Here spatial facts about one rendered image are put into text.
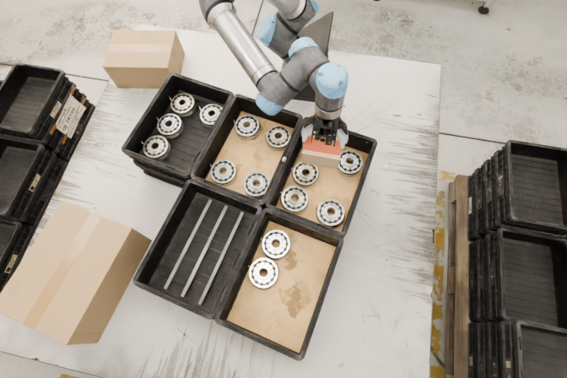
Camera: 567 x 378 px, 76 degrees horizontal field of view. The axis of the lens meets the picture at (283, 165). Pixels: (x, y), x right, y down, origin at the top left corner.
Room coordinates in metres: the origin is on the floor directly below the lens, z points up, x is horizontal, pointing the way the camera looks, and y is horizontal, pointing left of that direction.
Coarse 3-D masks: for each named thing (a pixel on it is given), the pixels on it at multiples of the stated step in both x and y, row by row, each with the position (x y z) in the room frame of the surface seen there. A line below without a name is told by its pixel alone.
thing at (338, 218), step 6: (324, 204) 0.41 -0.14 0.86; (330, 204) 0.41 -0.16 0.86; (336, 204) 0.41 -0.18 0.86; (318, 210) 0.39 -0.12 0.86; (342, 210) 0.38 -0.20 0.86; (318, 216) 0.37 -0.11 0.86; (324, 216) 0.37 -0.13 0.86; (336, 216) 0.36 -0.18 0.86; (342, 216) 0.36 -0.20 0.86; (324, 222) 0.34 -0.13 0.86; (330, 222) 0.34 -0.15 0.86; (336, 222) 0.34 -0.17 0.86
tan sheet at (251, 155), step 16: (288, 128) 0.76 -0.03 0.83; (224, 144) 0.71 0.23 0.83; (240, 144) 0.70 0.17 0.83; (256, 144) 0.70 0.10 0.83; (240, 160) 0.63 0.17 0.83; (256, 160) 0.62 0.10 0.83; (272, 160) 0.62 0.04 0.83; (208, 176) 0.57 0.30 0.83; (240, 176) 0.56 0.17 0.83; (272, 176) 0.55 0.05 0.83; (240, 192) 0.49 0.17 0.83
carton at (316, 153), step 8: (312, 112) 0.64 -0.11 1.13; (344, 120) 0.61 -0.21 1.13; (304, 144) 0.53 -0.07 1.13; (312, 144) 0.53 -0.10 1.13; (320, 144) 0.52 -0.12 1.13; (336, 144) 0.52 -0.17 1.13; (304, 152) 0.50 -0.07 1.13; (312, 152) 0.50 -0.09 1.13; (320, 152) 0.50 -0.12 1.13; (328, 152) 0.49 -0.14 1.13; (336, 152) 0.49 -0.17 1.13; (304, 160) 0.50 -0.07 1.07; (312, 160) 0.49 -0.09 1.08; (320, 160) 0.48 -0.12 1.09; (328, 160) 0.48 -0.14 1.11; (336, 160) 0.47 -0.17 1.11; (336, 168) 0.47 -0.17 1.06
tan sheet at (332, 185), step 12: (300, 156) 0.63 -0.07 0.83; (324, 168) 0.57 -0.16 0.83; (288, 180) 0.53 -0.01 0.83; (324, 180) 0.52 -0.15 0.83; (336, 180) 0.52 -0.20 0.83; (348, 180) 0.51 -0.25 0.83; (312, 192) 0.47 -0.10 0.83; (324, 192) 0.47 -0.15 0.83; (336, 192) 0.46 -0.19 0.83; (348, 192) 0.46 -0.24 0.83; (312, 204) 0.42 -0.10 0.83; (348, 204) 0.41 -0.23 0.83; (312, 216) 0.38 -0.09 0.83; (336, 228) 0.33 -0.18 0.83
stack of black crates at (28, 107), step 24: (24, 72) 1.43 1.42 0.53; (48, 72) 1.38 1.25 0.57; (0, 96) 1.24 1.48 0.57; (24, 96) 1.29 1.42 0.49; (48, 96) 1.20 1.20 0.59; (0, 120) 1.14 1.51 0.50; (24, 120) 1.13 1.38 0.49; (48, 120) 1.10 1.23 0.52; (48, 144) 1.00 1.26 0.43; (72, 144) 1.08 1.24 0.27
